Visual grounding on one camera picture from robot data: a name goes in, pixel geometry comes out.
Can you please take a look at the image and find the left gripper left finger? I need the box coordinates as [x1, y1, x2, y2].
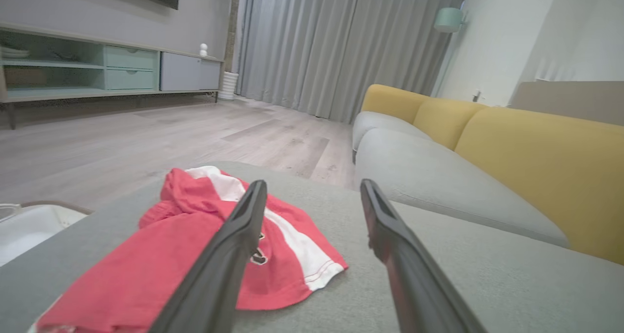
[149, 179, 268, 333]

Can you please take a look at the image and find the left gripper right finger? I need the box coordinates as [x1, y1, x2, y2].
[360, 178, 488, 333]

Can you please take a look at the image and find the red shorts white stripe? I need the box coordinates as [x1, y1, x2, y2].
[27, 166, 349, 333]

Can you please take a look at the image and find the large grey sofa ottoman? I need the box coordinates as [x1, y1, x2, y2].
[0, 161, 624, 333]

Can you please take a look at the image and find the grey sofa seat cushion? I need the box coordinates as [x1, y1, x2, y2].
[352, 111, 432, 151]
[355, 128, 570, 248]

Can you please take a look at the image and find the yellow sofa back cushion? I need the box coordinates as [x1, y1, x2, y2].
[361, 84, 429, 124]
[454, 107, 624, 265]
[413, 99, 488, 151]

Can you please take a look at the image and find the white ribbed plant pot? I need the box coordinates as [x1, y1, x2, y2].
[218, 72, 239, 101]

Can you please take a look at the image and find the white laundry basket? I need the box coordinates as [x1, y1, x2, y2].
[0, 200, 93, 268]

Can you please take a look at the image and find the mint and grey TV cabinet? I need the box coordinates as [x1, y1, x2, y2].
[0, 23, 225, 129]

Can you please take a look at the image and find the taupe sofa side panel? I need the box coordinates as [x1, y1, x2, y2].
[509, 81, 624, 126]

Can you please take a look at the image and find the green potted tree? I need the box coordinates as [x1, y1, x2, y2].
[217, 0, 273, 75]

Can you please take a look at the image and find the grey pleated curtain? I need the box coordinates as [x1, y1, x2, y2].
[234, 0, 466, 124]

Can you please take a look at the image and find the mint shade floor lamp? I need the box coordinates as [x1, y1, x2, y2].
[431, 7, 465, 97]

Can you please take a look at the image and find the white dish stack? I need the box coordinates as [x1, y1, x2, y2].
[0, 45, 31, 59]

